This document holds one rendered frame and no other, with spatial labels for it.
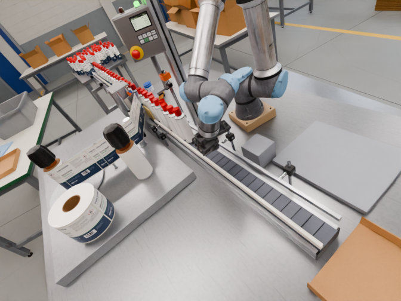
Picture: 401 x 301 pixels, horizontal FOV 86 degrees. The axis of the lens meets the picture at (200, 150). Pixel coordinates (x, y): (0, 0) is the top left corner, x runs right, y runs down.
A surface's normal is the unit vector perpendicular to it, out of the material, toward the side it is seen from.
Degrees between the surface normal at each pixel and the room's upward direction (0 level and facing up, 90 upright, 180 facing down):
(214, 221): 0
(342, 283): 0
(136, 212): 0
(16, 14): 90
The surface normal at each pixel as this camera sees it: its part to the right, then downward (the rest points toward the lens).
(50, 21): 0.41, 0.53
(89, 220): 0.72, 0.28
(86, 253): -0.32, -0.69
